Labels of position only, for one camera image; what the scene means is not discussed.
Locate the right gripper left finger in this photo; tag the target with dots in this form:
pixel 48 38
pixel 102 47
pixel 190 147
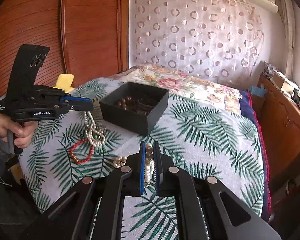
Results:
pixel 92 208

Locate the teal tissue pack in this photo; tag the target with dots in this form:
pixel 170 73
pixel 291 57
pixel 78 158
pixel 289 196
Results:
pixel 258 91

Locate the black square jewelry box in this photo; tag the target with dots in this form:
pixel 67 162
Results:
pixel 119 107

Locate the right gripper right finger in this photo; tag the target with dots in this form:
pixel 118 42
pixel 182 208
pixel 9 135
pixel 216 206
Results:
pixel 206 208

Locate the wooden side cabinet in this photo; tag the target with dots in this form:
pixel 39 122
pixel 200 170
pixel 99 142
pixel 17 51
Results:
pixel 280 123

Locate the wooden wardrobe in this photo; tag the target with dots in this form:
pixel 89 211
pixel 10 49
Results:
pixel 87 38

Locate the floral quilt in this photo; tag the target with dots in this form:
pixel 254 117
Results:
pixel 184 85

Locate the cardboard box on cabinet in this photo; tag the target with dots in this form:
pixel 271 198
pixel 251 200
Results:
pixel 282 82

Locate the sheer circle pattern curtain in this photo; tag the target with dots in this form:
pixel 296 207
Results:
pixel 215 40

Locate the green leaf print bedsheet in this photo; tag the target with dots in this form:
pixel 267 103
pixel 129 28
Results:
pixel 201 139

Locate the person's left hand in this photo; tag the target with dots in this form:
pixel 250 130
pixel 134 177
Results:
pixel 23 133

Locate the yellow plush toy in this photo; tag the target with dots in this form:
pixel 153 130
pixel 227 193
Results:
pixel 64 82

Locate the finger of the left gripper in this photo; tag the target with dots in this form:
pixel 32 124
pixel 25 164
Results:
pixel 84 106
pixel 72 100

